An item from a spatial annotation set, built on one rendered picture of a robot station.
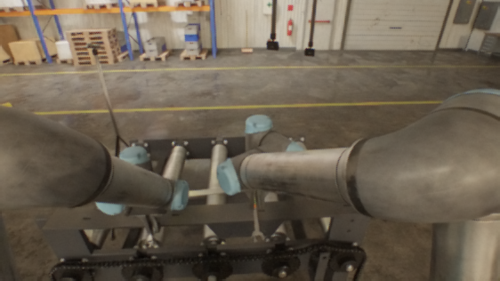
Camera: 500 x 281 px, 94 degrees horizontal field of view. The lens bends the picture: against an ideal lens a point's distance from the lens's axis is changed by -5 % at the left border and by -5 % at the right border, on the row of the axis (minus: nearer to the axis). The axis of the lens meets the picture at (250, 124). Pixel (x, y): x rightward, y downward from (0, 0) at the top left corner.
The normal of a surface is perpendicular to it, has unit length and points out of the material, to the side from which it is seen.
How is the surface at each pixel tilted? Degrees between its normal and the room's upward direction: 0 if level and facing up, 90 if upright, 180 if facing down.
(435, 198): 82
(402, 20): 90
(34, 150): 59
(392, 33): 90
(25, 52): 90
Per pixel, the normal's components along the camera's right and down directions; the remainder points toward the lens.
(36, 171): 0.77, 0.07
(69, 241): 0.07, 0.47
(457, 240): -0.81, 0.28
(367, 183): -0.77, 0.02
